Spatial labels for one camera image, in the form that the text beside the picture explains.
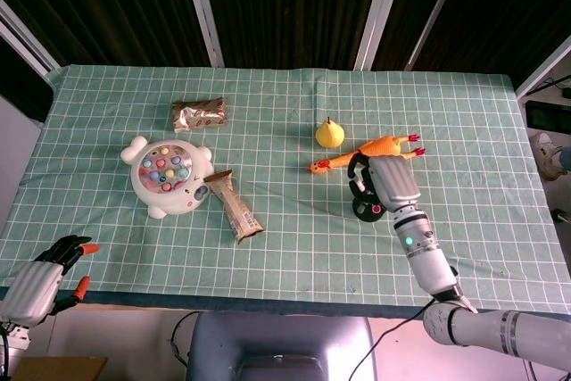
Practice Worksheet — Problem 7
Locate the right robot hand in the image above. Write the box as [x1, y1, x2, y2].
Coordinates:
[347, 153, 422, 213]

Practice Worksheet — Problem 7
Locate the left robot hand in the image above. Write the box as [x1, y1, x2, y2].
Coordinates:
[0, 235, 102, 328]

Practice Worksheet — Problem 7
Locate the orange rubber chicken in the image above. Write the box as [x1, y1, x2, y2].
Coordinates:
[310, 133, 427, 176]

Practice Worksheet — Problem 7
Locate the yellow pear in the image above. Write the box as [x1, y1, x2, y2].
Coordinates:
[315, 116, 346, 149]

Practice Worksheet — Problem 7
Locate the cardboard box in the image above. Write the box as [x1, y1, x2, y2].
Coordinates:
[11, 356, 109, 381]

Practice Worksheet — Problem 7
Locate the green checked tablecloth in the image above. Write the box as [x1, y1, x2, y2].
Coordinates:
[0, 63, 571, 319]

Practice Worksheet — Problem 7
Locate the white sneaker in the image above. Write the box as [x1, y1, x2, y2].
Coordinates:
[530, 132, 568, 182]

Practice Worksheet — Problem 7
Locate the brown snack bar wrapper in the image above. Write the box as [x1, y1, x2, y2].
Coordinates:
[203, 170, 265, 245]

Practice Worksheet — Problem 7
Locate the black box device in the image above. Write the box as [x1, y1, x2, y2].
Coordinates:
[525, 99, 571, 135]

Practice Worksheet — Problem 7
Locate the white animal fishing toy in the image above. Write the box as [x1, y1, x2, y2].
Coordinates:
[120, 135, 215, 220]

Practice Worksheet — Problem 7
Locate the grey robot torso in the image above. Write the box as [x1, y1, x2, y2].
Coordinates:
[186, 311, 378, 381]

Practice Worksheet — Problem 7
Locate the dark pleated curtain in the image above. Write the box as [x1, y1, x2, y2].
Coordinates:
[199, 0, 385, 70]
[372, 0, 571, 87]
[0, 0, 211, 69]

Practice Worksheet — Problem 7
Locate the black cable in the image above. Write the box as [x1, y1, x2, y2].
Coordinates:
[170, 311, 202, 367]
[347, 298, 436, 381]

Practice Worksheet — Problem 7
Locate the white partition frame post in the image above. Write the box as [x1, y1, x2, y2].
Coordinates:
[515, 35, 571, 100]
[354, 0, 410, 71]
[403, 0, 470, 71]
[179, 0, 225, 69]
[0, 0, 62, 78]

